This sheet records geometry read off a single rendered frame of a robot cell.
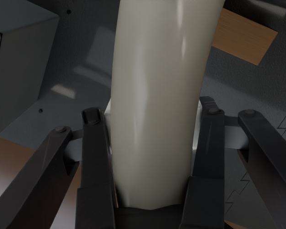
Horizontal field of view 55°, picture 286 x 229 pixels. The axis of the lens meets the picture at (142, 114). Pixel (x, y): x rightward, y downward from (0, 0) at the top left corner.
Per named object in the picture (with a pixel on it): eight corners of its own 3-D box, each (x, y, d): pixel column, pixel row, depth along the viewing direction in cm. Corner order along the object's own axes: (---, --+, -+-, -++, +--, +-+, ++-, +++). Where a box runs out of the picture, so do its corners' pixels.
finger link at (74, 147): (105, 161, 16) (55, 165, 16) (116, 122, 20) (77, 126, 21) (100, 139, 15) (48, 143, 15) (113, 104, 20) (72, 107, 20)
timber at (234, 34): (175, 25, 101) (175, 30, 90) (190, -9, 95) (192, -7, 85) (249, 57, 103) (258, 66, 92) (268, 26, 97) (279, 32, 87)
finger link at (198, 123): (189, 106, 16) (202, 105, 16) (179, 72, 22) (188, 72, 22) (191, 150, 17) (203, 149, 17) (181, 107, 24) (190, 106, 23)
